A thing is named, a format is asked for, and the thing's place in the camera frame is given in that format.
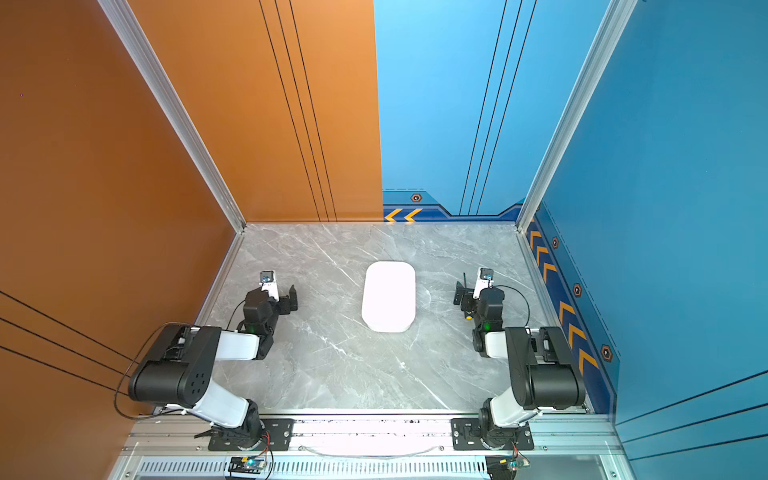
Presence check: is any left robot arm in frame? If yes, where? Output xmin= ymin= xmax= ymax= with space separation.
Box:
xmin=128 ymin=277 xmax=298 ymax=450

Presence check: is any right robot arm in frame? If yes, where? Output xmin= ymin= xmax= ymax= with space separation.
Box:
xmin=453 ymin=268 xmax=587 ymax=449

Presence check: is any white plastic bin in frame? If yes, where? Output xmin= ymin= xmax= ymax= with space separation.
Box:
xmin=361 ymin=261 xmax=416 ymax=334

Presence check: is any right small circuit board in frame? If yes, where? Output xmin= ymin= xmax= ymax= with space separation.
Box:
xmin=485 ymin=455 xmax=530 ymax=480

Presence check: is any small circuit board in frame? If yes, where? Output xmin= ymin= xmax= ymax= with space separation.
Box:
xmin=485 ymin=455 xmax=530 ymax=480
xmin=226 ymin=456 xmax=269 ymax=479

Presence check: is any left small circuit board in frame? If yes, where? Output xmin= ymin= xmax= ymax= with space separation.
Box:
xmin=226 ymin=456 xmax=269 ymax=479

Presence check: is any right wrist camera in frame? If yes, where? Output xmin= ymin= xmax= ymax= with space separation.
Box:
xmin=473 ymin=267 xmax=494 ymax=299

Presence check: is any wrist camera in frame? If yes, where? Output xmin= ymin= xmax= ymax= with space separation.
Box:
xmin=259 ymin=270 xmax=279 ymax=301
xmin=473 ymin=267 xmax=494 ymax=299

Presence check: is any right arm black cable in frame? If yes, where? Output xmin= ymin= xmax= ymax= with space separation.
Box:
xmin=501 ymin=284 xmax=533 ymax=329

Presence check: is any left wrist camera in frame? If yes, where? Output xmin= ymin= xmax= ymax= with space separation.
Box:
xmin=259 ymin=270 xmax=279 ymax=301

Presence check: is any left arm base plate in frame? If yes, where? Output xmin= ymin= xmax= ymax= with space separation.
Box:
xmin=208 ymin=417 xmax=295 ymax=453

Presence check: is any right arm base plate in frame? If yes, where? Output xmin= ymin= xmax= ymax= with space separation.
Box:
xmin=450 ymin=417 xmax=535 ymax=451

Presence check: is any aluminium front rail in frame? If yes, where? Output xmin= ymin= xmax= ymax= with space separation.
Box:
xmin=109 ymin=410 xmax=634 ymax=479

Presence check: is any left aluminium corner post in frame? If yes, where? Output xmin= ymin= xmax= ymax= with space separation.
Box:
xmin=98 ymin=0 xmax=246 ymax=234

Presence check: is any aluminium corner post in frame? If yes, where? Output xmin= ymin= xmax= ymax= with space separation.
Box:
xmin=98 ymin=0 xmax=246 ymax=234
xmin=516 ymin=0 xmax=637 ymax=234

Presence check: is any right aluminium corner post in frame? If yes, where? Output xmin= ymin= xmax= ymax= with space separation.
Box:
xmin=516 ymin=0 xmax=637 ymax=234

